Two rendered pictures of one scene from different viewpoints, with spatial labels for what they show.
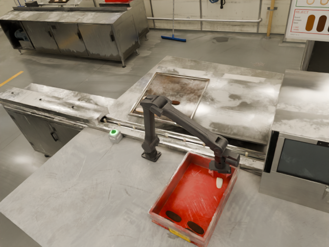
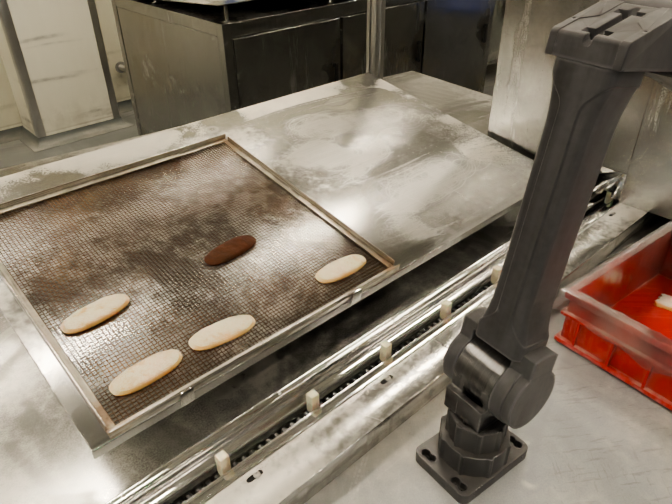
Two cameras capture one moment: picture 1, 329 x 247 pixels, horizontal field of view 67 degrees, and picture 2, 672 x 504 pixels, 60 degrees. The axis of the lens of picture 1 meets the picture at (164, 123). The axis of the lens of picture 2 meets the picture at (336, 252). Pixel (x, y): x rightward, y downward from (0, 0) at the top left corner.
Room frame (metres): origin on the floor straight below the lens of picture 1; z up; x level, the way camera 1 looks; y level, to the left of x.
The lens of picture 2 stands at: (1.19, 0.63, 1.44)
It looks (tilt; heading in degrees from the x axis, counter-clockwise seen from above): 33 degrees down; 285
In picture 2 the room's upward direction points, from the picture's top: 1 degrees counter-clockwise
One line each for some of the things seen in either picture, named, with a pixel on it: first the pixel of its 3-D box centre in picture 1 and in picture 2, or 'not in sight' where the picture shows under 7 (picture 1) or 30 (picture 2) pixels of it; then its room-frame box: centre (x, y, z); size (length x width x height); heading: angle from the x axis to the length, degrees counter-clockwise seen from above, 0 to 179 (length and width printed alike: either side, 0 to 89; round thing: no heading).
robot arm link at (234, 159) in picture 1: (227, 153); not in sight; (0.80, -0.29, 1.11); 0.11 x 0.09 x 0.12; 50
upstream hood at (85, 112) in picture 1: (47, 104); not in sight; (1.93, 1.01, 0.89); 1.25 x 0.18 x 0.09; 57
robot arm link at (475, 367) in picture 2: (151, 144); (491, 379); (1.14, 0.11, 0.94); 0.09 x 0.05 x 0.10; 50
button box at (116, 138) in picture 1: (116, 137); not in sight; (1.37, 0.38, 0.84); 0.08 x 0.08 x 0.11; 57
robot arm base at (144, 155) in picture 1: (150, 151); (474, 435); (1.15, 0.13, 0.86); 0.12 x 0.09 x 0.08; 51
